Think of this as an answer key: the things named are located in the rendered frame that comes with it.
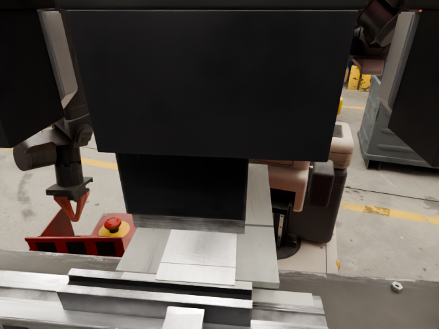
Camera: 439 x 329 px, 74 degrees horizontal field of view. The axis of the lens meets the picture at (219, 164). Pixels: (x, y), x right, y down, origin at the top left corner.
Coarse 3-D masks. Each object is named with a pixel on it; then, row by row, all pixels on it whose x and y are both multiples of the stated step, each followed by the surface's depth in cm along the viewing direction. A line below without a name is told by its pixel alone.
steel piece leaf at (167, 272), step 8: (160, 264) 32; (168, 264) 32; (176, 264) 32; (184, 264) 32; (160, 272) 31; (168, 272) 31; (176, 272) 31; (184, 272) 31; (192, 272) 31; (200, 272) 31; (208, 272) 31; (216, 272) 31; (224, 272) 31; (232, 272) 31; (160, 280) 31; (168, 280) 31; (176, 280) 31; (184, 280) 31; (192, 280) 31; (200, 280) 31; (208, 280) 31; (216, 280) 31; (224, 280) 31; (232, 280) 31
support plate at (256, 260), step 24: (264, 168) 52; (264, 192) 45; (264, 216) 40; (144, 240) 36; (240, 240) 36; (264, 240) 36; (120, 264) 33; (144, 264) 33; (240, 264) 33; (264, 264) 33
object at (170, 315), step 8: (168, 312) 27; (176, 312) 27; (184, 312) 27; (192, 312) 27; (200, 312) 27; (168, 320) 26; (176, 320) 26; (184, 320) 26; (192, 320) 26; (200, 320) 26; (168, 328) 26; (176, 328) 26; (184, 328) 26; (192, 328) 26; (200, 328) 26
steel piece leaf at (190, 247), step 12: (168, 240) 36; (180, 240) 36; (192, 240) 36; (204, 240) 36; (216, 240) 36; (228, 240) 36; (168, 252) 34; (180, 252) 34; (192, 252) 34; (204, 252) 34; (216, 252) 34; (228, 252) 34; (192, 264) 33; (204, 264) 32; (216, 264) 32; (228, 264) 32
